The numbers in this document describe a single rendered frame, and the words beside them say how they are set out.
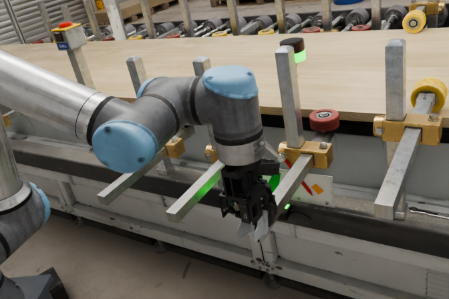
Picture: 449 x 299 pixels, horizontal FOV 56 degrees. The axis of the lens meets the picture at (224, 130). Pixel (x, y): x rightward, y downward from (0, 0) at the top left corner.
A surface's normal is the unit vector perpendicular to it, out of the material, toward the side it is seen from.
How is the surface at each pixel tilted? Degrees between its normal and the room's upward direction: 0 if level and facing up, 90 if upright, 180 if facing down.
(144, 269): 0
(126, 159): 92
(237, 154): 88
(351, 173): 90
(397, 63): 90
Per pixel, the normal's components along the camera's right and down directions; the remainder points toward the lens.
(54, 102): -0.18, -0.06
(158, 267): -0.18, -0.88
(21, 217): 0.78, 0.32
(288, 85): -0.51, 0.47
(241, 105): 0.28, 0.36
